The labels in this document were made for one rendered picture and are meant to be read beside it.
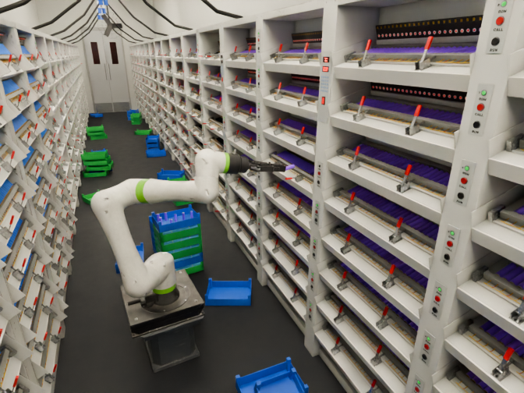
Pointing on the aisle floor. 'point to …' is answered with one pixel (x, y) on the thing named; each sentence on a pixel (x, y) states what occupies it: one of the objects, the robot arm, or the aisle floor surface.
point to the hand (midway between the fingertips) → (277, 168)
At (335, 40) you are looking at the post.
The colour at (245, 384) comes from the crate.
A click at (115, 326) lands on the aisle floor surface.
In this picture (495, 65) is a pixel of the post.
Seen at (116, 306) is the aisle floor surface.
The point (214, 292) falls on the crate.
